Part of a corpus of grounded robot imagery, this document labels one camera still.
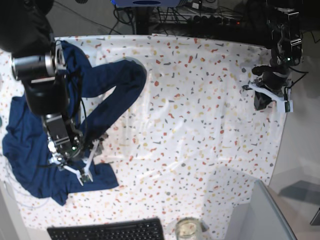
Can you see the glass jar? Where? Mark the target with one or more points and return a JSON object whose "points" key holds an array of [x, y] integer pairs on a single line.
{"points": [[188, 229]]}

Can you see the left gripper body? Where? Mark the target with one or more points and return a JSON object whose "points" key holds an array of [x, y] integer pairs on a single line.
{"points": [[271, 77]]}

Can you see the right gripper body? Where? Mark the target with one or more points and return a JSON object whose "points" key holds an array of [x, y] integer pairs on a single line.
{"points": [[65, 151]]}

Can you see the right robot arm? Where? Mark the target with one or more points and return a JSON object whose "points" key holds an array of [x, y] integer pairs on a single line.
{"points": [[37, 60]]}

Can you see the black keyboard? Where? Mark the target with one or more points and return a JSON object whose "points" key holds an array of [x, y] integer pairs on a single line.
{"points": [[146, 229]]}

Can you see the blue t-shirt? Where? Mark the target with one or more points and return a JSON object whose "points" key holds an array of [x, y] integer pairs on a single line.
{"points": [[101, 94]]}

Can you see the grey monitor edge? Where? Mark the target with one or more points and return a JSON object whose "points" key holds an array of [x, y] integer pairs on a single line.
{"points": [[259, 219]]}

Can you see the black power strip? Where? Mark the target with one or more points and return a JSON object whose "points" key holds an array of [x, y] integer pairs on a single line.
{"points": [[173, 16]]}

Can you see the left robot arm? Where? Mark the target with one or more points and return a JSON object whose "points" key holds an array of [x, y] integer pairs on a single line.
{"points": [[283, 22]]}

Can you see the terrazzo patterned tablecloth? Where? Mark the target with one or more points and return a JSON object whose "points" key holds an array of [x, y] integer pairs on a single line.
{"points": [[192, 145]]}

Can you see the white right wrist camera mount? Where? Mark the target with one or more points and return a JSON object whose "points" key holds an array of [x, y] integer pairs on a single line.
{"points": [[80, 169]]}

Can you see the blue box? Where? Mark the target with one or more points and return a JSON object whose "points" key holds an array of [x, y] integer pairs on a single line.
{"points": [[148, 3]]}

